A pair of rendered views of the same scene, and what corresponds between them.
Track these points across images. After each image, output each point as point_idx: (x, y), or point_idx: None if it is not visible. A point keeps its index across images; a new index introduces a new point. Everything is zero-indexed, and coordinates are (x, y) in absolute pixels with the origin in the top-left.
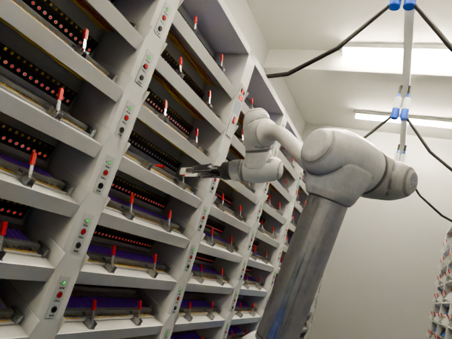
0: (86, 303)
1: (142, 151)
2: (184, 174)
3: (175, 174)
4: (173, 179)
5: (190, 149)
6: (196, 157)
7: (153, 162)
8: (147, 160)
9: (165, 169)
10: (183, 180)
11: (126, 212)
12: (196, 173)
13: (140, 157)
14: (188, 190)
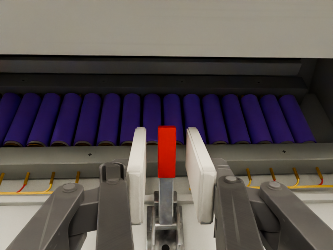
0: None
1: (33, 55)
2: (169, 167)
3: (320, 59)
4: (153, 169)
5: (72, 10)
6: (223, 32)
7: (123, 71)
8: (55, 88)
9: (217, 71)
10: (161, 206)
11: None
12: (198, 203)
13: (9, 89)
14: (296, 195)
